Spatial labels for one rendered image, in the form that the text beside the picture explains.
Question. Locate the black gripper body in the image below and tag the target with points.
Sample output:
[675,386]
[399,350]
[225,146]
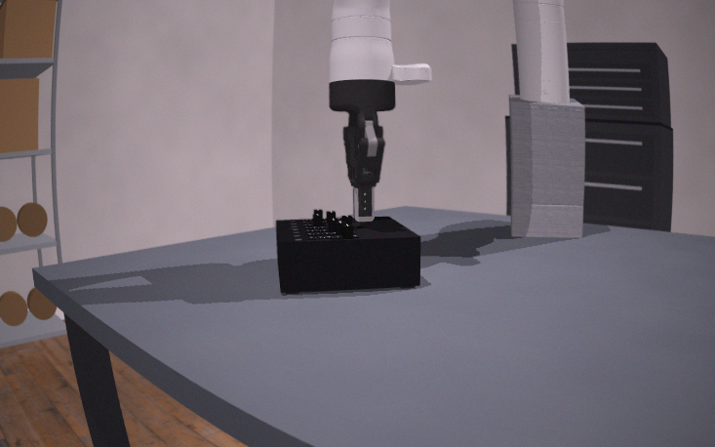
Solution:
[362,99]

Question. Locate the black lighting desk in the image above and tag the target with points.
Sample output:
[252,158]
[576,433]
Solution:
[344,254]

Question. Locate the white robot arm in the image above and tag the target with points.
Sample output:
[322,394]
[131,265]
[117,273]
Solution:
[361,48]

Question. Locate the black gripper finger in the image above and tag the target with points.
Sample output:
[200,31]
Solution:
[370,155]
[350,169]

